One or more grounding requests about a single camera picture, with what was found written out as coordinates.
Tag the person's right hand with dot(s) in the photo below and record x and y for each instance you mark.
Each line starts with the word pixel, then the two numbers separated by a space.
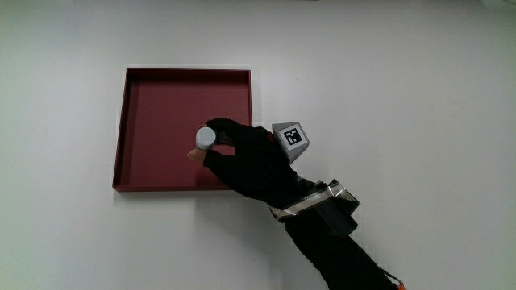
pixel 254 165

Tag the white glue stick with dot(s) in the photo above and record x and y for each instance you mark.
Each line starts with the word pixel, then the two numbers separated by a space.
pixel 206 137

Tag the person's right forearm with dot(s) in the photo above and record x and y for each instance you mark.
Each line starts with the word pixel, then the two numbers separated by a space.
pixel 338 245

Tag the dark red square tray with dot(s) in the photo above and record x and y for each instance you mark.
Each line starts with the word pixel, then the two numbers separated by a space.
pixel 161 129

